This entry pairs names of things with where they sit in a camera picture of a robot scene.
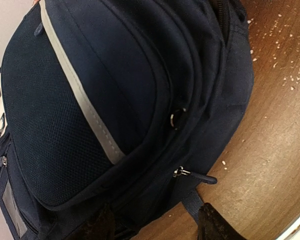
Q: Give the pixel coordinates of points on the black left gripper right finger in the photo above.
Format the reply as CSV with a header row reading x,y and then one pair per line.
x,y
212,226

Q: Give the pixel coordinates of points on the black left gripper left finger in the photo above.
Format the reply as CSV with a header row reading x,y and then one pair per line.
x,y
100,226

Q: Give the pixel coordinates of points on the navy blue student backpack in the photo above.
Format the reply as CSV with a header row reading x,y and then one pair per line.
x,y
126,103

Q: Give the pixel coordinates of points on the aluminium front rail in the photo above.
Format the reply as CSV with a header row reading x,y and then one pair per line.
x,y
292,232

